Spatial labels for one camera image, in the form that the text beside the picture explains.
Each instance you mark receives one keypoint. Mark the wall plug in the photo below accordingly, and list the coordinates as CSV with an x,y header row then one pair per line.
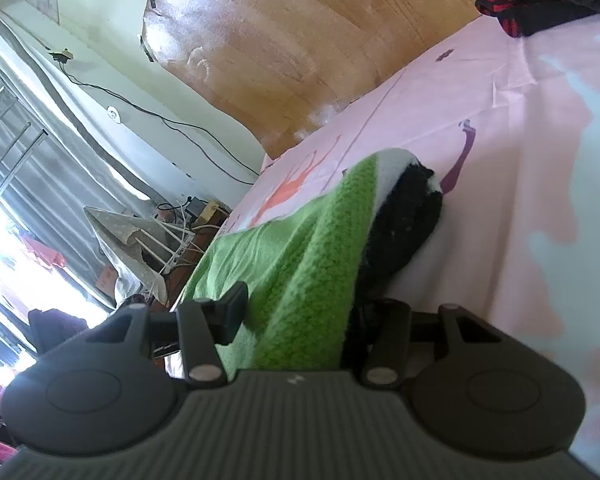
x,y
62,54

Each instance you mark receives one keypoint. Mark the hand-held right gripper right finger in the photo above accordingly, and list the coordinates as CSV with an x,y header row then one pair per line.
x,y
389,332

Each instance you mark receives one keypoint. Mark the grey covered ironing board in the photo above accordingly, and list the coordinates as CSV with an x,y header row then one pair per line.
x,y
125,240

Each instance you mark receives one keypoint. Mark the pink printed bedsheet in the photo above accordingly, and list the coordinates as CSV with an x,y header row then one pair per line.
x,y
510,160

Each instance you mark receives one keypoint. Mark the black power adapter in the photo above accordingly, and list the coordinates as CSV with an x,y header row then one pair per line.
x,y
198,206

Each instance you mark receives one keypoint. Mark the navy green white knit sweater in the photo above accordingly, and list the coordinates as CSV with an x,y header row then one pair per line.
x,y
300,260

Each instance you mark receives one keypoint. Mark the wooden headboard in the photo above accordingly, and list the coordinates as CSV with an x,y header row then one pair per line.
x,y
300,40

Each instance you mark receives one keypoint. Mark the round white wall fitting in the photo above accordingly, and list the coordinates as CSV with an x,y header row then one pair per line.
x,y
114,114

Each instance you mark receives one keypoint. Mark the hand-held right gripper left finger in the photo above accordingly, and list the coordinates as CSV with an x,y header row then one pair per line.
x,y
227,316

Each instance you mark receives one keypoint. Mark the dark cloth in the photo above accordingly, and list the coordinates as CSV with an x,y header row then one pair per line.
x,y
55,327

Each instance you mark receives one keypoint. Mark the metal window rack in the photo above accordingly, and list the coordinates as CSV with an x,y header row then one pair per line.
x,y
5,135

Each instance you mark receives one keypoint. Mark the grey window curtain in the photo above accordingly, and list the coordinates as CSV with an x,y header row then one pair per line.
x,y
55,170

